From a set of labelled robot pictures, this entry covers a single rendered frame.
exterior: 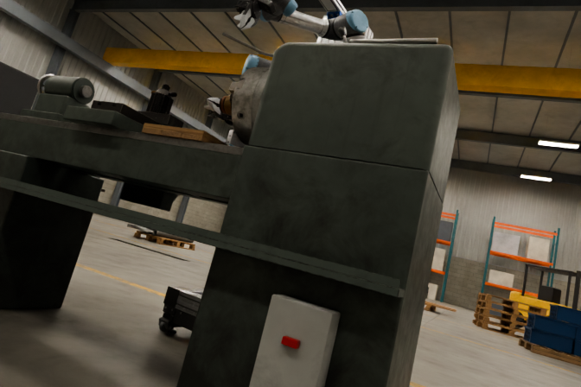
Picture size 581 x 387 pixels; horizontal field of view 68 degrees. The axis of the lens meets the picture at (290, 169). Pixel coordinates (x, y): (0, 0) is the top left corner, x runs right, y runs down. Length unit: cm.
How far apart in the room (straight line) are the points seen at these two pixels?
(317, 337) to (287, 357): 10
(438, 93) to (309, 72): 42
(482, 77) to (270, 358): 1174
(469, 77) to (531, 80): 147
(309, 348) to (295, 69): 86
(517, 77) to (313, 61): 1131
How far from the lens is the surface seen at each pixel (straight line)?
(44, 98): 253
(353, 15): 217
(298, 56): 148
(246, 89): 160
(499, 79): 1256
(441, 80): 131
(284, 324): 120
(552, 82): 1261
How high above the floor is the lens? 56
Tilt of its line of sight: 10 degrees up
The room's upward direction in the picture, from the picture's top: 15 degrees clockwise
